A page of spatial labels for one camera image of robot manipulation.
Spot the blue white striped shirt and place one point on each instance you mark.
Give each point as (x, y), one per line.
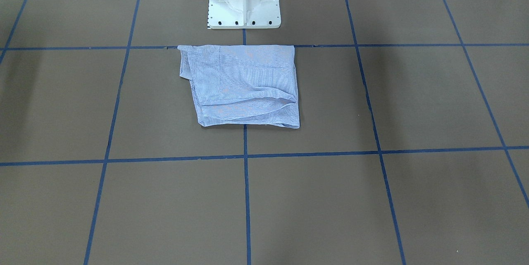
(244, 85)

